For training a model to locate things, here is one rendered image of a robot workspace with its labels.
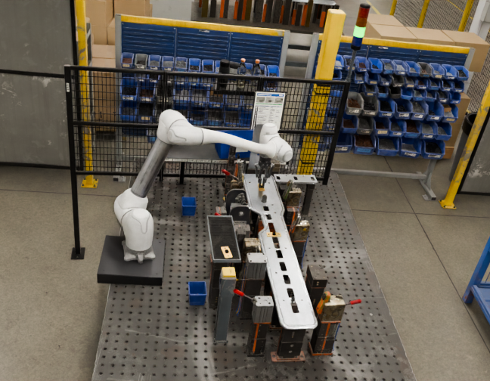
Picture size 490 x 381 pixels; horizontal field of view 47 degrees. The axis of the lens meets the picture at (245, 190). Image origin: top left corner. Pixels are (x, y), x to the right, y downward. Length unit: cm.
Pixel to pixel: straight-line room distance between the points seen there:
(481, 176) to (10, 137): 439
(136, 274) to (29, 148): 239
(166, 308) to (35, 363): 107
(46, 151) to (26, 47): 97
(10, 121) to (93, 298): 183
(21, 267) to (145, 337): 176
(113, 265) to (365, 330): 146
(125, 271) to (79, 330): 87
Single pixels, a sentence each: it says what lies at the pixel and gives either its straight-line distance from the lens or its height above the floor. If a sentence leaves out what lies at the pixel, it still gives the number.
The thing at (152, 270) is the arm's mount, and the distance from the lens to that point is 332.
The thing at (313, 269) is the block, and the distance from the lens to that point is 305.
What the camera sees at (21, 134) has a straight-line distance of 532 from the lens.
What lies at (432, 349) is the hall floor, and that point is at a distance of 438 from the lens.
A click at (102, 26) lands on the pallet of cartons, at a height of 75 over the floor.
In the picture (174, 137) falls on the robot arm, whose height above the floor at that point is 149.
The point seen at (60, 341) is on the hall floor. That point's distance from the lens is 401.
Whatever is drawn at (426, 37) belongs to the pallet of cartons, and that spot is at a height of 135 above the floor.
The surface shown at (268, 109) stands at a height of 132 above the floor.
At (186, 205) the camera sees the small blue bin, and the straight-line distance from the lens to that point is 391.
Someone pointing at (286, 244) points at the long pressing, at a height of 100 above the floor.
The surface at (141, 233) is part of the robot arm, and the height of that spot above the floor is 94.
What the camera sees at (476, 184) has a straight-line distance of 600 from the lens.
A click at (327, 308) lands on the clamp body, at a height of 104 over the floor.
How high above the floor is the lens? 296
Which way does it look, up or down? 33 degrees down
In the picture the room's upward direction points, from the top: 8 degrees clockwise
